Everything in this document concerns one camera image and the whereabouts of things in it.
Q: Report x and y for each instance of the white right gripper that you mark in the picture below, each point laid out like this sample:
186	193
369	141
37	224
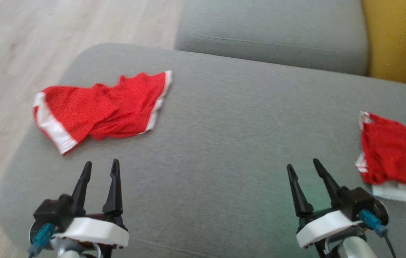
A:
324	225

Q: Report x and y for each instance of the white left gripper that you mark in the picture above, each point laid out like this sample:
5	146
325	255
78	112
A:
91	231

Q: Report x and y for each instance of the red shorts with white trim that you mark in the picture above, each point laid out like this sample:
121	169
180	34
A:
91	107

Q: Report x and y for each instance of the red and white basketball jersey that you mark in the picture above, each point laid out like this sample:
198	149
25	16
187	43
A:
396	154

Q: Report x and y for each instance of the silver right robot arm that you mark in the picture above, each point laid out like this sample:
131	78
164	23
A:
357	249

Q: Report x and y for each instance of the grey sofa seat cushion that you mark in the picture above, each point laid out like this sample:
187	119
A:
217	143

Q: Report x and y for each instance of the grey sofa back cushion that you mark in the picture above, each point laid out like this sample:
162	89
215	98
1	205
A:
278	32

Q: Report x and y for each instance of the yellow sofa cushion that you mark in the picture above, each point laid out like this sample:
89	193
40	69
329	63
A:
400	36

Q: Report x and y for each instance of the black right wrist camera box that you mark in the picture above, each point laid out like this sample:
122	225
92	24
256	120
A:
358	200

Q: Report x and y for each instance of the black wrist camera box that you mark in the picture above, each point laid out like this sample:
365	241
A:
358	200
52	211

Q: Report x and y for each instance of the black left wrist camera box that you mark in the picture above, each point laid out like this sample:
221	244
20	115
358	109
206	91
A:
52	211

